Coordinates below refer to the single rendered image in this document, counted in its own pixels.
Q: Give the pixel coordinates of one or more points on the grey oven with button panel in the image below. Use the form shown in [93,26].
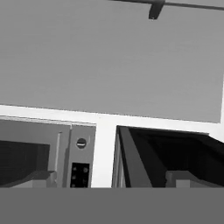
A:
[81,157]

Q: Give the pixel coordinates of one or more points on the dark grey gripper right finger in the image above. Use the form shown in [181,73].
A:
[180,179]

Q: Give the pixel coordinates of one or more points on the black open box appliance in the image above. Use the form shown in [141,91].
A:
[175,151]

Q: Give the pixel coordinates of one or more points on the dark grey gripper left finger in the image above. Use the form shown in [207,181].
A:
[40,179]

